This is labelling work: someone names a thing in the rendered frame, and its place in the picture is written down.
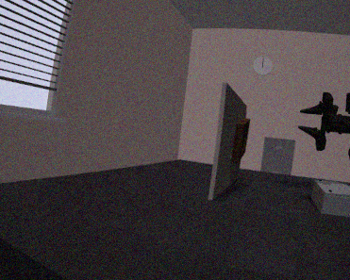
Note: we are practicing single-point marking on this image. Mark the grey wall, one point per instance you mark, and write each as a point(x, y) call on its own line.
point(224, 173)

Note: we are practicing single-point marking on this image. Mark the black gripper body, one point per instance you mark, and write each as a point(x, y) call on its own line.
point(330, 123)

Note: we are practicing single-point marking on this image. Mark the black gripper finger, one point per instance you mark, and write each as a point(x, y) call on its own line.
point(313, 131)
point(318, 110)

